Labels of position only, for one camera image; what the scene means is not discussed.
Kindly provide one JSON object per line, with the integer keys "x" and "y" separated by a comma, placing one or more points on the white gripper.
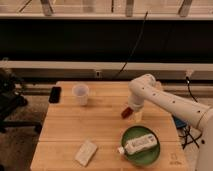
{"x": 136, "y": 103}

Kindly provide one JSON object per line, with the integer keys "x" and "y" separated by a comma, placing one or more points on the red pepper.
{"x": 126, "y": 112}

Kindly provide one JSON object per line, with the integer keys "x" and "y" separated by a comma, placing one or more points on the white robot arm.
{"x": 197, "y": 115}

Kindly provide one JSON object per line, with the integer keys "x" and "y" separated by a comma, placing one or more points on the white plastic bottle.
{"x": 138, "y": 144}

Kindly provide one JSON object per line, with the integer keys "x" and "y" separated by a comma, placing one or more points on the green plate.
{"x": 145, "y": 157}

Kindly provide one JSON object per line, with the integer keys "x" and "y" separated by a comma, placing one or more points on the blue connector box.
{"x": 179, "y": 123}

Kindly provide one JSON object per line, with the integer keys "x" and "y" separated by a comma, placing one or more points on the beige sponge block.
{"x": 86, "y": 152}

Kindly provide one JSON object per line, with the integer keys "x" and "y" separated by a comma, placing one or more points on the black smartphone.
{"x": 55, "y": 95}

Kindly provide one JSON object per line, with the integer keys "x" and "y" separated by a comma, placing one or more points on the black office chair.
{"x": 9, "y": 101}

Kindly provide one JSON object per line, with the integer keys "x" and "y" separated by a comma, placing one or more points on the white wall outlet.
{"x": 98, "y": 74}

